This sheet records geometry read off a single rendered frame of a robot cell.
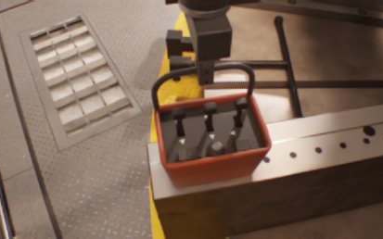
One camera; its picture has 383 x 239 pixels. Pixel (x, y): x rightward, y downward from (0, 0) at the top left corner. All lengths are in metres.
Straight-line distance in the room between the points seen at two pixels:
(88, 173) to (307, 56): 1.11
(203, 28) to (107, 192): 1.12
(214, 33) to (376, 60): 1.26
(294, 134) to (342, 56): 0.87
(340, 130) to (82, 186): 1.10
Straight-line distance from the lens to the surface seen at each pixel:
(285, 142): 0.74
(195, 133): 0.60
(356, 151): 0.79
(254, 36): 1.57
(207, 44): 0.44
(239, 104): 0.57
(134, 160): 1.51
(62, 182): 1.55
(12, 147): 1.76
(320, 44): 1.61
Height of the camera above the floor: 1.30
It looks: 54 degrees down
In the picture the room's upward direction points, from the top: 2 degrees counter-clockwise
